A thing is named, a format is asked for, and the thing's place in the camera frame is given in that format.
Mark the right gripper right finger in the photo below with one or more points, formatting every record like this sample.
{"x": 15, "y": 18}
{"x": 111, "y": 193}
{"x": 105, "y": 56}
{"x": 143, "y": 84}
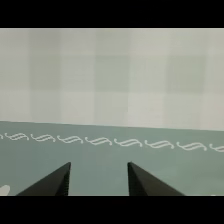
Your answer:
{"x": 143, "y": 183}

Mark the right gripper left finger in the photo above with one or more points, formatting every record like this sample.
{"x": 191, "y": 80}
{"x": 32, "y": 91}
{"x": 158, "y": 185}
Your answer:
{"x": 55, "y": 183}

